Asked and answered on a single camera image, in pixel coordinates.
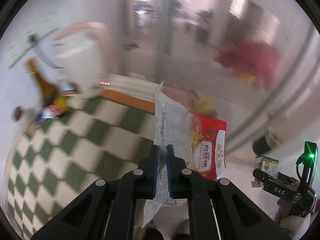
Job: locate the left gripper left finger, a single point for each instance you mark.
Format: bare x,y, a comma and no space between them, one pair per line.
106,209

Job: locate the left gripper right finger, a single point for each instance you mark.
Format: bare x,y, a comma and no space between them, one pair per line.
217,210

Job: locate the red white sugar bag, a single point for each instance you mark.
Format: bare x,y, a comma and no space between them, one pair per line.
197,139

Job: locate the black trash bin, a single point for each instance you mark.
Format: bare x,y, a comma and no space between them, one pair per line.
266,143

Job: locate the small white green box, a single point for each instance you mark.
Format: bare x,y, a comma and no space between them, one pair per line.
266,164

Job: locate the green white checkered mat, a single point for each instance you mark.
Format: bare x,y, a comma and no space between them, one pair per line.
96,138

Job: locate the brown sauce bottle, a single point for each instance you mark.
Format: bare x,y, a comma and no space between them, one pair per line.
51,97

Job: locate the clear spice jar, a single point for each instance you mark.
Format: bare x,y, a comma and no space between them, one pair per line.
19,113

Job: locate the white electric kettle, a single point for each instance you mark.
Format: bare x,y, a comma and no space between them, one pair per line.
82,50

